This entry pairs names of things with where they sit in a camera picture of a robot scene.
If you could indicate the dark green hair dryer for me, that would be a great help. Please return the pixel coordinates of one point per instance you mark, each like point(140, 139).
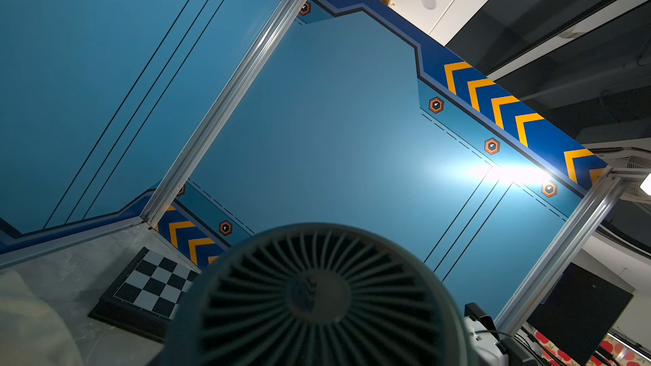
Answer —
point(317, 294)

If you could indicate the beige cloth bag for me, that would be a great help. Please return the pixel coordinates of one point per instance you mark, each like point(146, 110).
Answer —
point(32, 333)

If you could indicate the black white checkerboard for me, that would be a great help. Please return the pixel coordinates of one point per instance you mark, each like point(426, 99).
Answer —
point(145, 296)

